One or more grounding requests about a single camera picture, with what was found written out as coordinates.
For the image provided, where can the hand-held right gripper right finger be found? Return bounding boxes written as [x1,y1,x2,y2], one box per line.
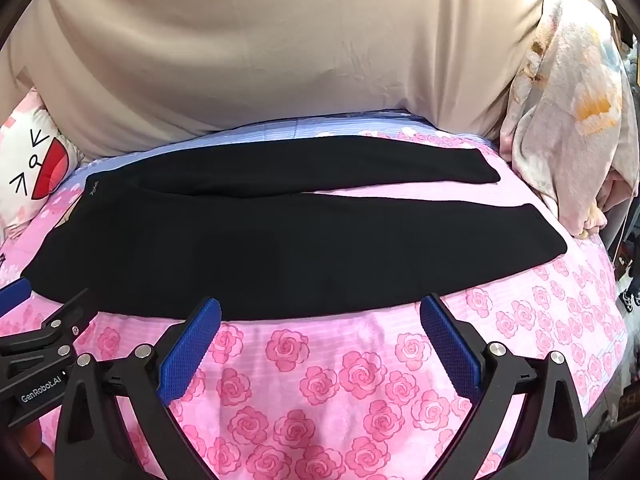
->
[420,294,591,480]

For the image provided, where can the beige cloth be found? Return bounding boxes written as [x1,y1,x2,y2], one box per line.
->
[0,0,556,161]

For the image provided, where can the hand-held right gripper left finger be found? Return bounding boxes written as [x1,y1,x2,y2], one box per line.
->
[54,297,223,480]

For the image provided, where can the pastel printed blanket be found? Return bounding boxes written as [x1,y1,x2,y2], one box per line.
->
[500,0,640,238]

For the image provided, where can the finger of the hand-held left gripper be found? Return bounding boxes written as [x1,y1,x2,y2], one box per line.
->
[0,277,32,317]
[0,288,99,361]

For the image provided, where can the black pants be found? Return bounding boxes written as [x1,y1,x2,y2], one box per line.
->
[20,132,568,321]

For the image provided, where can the pink rose print bedsheet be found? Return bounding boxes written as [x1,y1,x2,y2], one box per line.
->
[0,112,628,480]

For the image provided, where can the white cartoon face pillow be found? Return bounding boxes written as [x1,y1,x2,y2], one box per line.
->
[0,87,83,233]

